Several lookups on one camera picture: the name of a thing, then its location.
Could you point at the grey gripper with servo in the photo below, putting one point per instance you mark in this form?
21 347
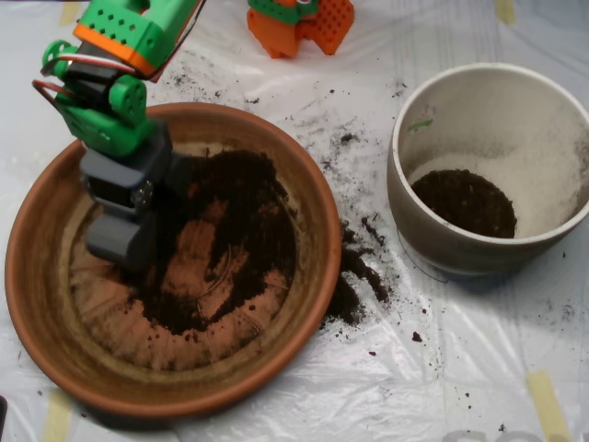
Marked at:
121 195

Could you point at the dark soil pile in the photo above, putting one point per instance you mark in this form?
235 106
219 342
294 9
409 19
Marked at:
248 198

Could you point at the dark soil heap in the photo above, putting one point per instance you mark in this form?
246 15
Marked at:
465 207

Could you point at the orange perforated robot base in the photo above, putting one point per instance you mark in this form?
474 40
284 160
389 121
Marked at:
276 37

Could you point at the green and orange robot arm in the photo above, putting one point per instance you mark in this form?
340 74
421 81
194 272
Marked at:
115 133

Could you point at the terracotta plant saucer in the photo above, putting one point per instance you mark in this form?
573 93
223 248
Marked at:
41 294

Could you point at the spilled dark soil patch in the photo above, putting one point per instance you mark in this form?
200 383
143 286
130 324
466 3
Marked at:
345 299

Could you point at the white ceramic pot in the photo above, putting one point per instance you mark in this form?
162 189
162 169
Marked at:
442 253

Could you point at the beige masking tape strip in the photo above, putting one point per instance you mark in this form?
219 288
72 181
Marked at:
68 14
547 405
505 11
57 419

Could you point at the clear plastic cover sheet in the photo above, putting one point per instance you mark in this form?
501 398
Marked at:
414 391

